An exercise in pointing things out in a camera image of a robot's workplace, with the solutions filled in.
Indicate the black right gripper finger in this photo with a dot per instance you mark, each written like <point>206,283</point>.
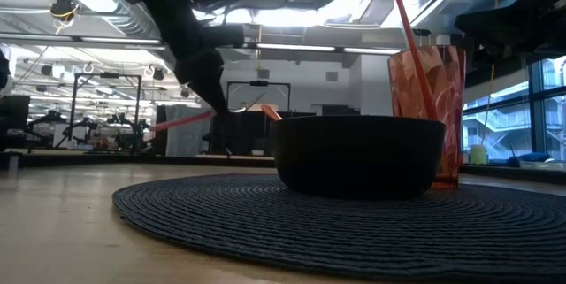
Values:
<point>499,20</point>
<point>513,45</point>

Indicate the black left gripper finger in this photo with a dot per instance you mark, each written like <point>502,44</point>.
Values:
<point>219,89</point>
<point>208,91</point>

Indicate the orange faceted plastic cup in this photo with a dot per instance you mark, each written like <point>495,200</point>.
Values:
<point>446,89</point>

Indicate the red plastic straw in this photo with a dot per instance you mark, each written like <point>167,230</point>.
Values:
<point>409,36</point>

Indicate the black round bowl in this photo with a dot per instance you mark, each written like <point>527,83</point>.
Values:
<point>358,155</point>

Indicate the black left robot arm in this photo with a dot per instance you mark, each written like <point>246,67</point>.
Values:
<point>168,5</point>

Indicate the grey hanging cloth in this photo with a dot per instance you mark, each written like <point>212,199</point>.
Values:
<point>188,138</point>

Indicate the black partition panel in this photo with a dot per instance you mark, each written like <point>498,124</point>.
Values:
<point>247,135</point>

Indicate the yellow-green container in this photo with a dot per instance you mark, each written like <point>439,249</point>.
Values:
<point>479,155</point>

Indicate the long ceiling light strip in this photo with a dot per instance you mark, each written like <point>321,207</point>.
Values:
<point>327,48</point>

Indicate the round dark woven placemat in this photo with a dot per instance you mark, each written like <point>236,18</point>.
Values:
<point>309,231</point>

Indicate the low black gantry frame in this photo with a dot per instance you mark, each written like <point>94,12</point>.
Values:
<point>258,83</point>

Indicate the black aluminium table frame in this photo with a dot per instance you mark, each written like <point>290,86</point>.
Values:
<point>132,160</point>

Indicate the tall black gantry frame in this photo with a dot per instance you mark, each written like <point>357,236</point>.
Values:
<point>73,98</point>

